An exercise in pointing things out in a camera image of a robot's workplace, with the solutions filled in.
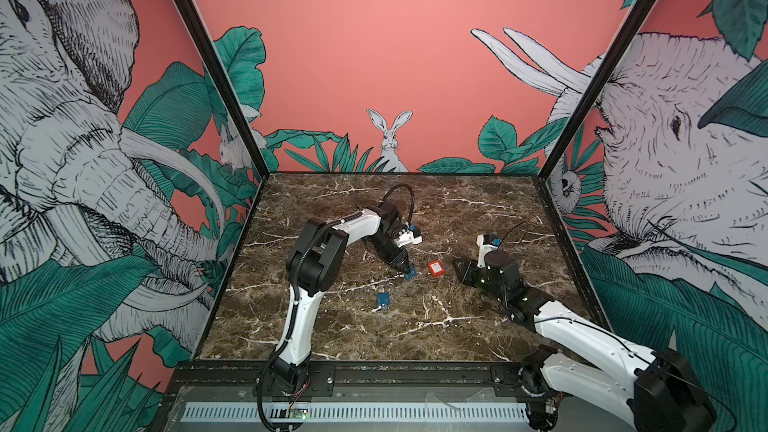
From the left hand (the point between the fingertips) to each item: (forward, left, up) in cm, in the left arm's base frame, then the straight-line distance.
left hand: (407, 265), depth 92 cm
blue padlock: (-2, -1, -2) cm, 3 cm away
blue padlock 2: (-9, +8, -3) cm, 12 cm away
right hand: (-3, -12, +10) cm, 16 cm away
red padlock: (0, -9, -1) cm, 9 cm away
